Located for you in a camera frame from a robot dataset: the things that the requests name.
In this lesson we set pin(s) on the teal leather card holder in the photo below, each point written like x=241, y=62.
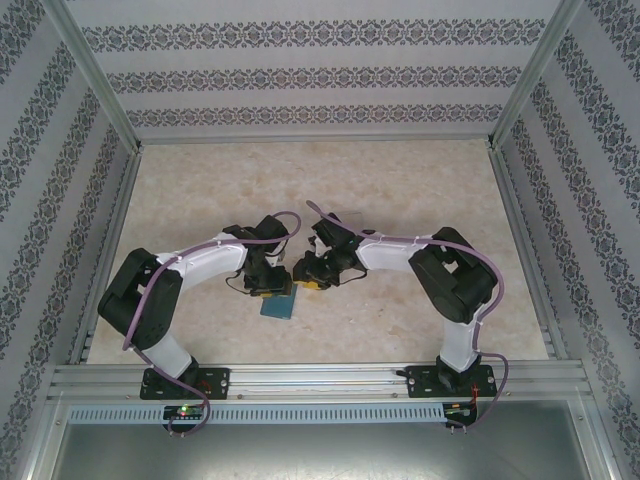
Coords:
x=277, y=307

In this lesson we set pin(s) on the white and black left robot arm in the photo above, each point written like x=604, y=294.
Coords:
x=215, y=265

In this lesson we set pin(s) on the small controller board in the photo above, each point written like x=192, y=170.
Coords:
x=185, y=412
x=460, y=411

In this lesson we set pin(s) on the grey metal panel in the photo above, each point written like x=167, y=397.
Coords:
x=320, y=455

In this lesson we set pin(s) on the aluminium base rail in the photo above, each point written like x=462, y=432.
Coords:
x=320, y=380

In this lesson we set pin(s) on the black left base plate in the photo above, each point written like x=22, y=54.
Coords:
x=220, y=382

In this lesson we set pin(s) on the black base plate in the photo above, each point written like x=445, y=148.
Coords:
x=220, y=382
x=420, y=382

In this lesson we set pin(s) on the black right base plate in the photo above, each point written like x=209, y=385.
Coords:
x=420, y=382

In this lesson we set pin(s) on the aluminium side rail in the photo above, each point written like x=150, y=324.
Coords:
x=110, y=250
x=526, y=250

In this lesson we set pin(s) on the aluminium frame post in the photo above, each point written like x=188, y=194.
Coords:
x=104, y=85
x=528, y=85

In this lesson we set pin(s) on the aluminium frame leg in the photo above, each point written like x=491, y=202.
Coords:
x=47, y=440
x=595, y=440

